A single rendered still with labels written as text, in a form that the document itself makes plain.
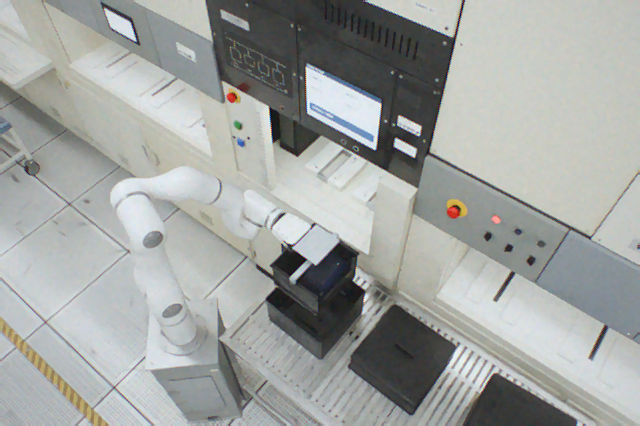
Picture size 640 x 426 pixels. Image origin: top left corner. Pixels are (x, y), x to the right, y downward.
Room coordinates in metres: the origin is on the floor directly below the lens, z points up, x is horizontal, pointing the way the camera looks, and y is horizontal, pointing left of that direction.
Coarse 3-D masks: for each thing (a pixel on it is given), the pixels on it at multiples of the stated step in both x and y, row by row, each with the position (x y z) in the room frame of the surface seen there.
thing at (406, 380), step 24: (384, 336) 0.80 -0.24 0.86; (408, 336) 0.80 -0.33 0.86; (432, 336) 0.80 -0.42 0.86; (360, 360) 0.70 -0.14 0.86; (384, 360) 0.70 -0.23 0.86; (408, 360) 0.70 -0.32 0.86; (432, 360) 0.70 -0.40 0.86; (384, 384) 0.62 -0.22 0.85; (408, 384) 0.61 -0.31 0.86; (432, 384) 0.63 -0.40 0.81; (408, 408) 0.55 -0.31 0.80
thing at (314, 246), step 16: (304, 240) 0.95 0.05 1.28; (320, 240) 0.95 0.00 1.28; (336, 240) 0.95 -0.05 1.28; (288, 256) 0.97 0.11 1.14; (304, 256) 0.89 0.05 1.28; (320, 256) 0.88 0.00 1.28; (352, 256) 0.96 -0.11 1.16; (288, 272) 0.97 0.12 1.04; (352, 272) 0.94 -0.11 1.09; (288, 288) 0.87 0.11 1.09; (304, 288) 0.82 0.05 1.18; (336, 288) 0.87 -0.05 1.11; (304, 304) 0.83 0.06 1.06; (320, 304) 0.80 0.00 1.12; (320, 320) 0.80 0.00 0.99
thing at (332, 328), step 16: (304, 272) 1.09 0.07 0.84; (352, 288) 0.99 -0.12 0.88; (272, 304) 0.94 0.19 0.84; (288, 304) 0.96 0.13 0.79; (336, 304) 0.98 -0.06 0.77; (352, 304) 0.98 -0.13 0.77; (272, 320) 0.90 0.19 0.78; (288, 320) 0.84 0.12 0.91; (304, 320) 0.90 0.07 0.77; (336, 320) 0.91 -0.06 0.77; (352, 320) 0.89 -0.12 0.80; (304, 336) 0.79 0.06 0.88; (320, 336) 0.84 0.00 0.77; (336, 336) 0.81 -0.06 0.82; (320, 352) 0.75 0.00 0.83
